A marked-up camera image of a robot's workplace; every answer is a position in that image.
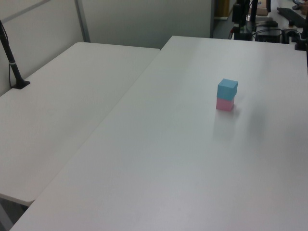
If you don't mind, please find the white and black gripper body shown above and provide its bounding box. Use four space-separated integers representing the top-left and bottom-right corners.
232 0 249 27

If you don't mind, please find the blue cube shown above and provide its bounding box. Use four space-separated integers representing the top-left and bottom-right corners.
217 78 239 101

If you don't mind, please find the pink cube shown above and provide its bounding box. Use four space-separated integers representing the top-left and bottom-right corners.
216 97 235 112

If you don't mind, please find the yellow wooden cabinet panel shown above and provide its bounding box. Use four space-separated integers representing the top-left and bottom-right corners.
215 0 229 18

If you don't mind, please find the black electronics box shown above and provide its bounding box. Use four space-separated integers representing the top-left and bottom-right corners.
255 28 282 43

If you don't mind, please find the brown cardboard box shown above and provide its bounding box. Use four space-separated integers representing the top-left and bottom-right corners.
250 0 268 16

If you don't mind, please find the black computer keyboard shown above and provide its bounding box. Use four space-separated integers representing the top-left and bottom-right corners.
276 7 307 27

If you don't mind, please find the black table clamp mount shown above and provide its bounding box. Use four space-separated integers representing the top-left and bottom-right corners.
294 23 308 51

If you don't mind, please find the black camera stand pole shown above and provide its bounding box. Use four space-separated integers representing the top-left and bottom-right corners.
0 19 31 90

